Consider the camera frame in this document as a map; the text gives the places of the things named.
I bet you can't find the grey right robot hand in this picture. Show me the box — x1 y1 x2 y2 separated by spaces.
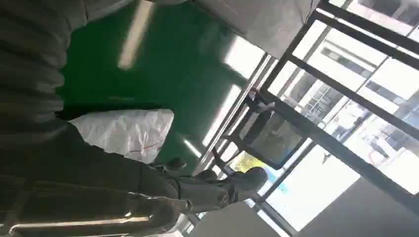
0 121 269 237

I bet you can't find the white plastic parcel bag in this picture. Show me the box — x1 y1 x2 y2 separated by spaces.
69 109 175 164

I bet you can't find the ribbed grey right arm sleeve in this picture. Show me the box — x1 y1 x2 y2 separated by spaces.
0 0 131 146

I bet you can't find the steel railing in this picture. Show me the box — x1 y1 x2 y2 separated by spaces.
194 54 274 174

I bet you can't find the yellow sign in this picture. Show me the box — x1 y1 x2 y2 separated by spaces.
229 152 266 174

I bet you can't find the dark framed glass panel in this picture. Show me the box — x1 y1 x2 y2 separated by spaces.
241 110 303 170

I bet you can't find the black window frame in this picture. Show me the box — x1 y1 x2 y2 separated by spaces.
212 0 419 237

